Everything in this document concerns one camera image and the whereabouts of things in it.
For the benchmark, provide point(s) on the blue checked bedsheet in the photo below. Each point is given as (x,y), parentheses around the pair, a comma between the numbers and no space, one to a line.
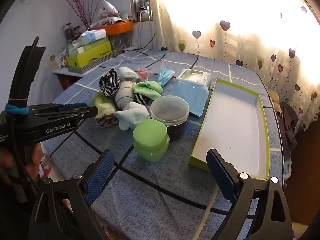
(162,185)

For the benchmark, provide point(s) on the dark hanging clothes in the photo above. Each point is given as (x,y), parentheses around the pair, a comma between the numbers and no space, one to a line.
(287,127)

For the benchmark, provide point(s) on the person's left hand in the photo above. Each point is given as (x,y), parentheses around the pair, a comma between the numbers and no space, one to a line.
(36,155)

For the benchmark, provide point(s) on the blue face mask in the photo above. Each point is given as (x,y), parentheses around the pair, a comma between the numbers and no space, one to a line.
(163,77)

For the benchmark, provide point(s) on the yellow green rolled towel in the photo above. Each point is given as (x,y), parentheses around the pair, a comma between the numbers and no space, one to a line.
(103,107)

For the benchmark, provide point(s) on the green oval plastic container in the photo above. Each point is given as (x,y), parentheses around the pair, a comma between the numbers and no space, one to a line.
(150,136)

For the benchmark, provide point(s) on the red white candy bag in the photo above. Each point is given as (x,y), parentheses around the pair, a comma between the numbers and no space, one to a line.
(143,73)

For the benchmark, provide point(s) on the zebra striped sock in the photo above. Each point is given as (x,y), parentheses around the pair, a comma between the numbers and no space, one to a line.
(141,99)
(110,85)

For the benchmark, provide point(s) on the light blue sock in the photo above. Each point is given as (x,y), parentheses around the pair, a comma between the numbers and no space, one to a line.
(132,116)

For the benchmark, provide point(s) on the pile of plastic bags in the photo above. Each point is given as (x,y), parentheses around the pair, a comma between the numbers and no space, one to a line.
(110,12)

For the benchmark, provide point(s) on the cluster of small bottles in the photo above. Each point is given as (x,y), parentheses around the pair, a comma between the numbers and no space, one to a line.
(57,61)

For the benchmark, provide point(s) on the glass jar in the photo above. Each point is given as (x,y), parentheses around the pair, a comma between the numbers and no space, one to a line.
(68,32)

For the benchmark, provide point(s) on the pink flower branches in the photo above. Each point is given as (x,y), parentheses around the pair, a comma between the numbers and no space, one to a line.
(80,5)

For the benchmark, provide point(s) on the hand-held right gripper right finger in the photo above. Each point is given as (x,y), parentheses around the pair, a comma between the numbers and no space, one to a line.
(222,177)

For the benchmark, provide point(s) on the white towel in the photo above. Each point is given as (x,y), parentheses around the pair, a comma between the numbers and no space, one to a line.
(126,73)

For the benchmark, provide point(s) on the heart print curtain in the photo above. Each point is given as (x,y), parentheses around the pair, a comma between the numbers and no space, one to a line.
(250,30)

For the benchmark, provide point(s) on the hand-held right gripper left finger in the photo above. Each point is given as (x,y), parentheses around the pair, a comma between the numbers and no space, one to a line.
(100,177)

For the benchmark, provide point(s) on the white red striped sock roll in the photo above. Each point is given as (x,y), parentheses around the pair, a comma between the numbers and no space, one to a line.
(124,95)

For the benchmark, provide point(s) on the green baby sock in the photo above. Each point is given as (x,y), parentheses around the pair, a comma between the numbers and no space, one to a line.
(147,88)

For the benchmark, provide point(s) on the lime green printed box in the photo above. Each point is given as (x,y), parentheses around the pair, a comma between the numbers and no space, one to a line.
(92,53)

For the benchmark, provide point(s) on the green shallow cardboard box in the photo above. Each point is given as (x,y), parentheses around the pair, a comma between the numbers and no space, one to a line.
(235,130)

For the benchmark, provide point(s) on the dark appliance on sill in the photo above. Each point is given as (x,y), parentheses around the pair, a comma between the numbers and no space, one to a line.
(143,2)

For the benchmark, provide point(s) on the white side table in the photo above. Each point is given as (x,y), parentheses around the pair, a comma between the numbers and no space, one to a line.
(67,72)

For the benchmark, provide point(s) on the orange tray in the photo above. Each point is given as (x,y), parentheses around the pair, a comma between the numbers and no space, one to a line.
(117,28)

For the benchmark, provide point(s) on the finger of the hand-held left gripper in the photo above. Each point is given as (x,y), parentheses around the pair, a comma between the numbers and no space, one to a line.
(75,105)
(87,112)

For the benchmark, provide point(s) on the striped cardboard box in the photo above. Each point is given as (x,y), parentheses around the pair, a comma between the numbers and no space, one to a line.
(100,62)

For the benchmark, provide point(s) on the blue white tissue box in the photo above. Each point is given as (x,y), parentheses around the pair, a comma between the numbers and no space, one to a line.
(93,35)

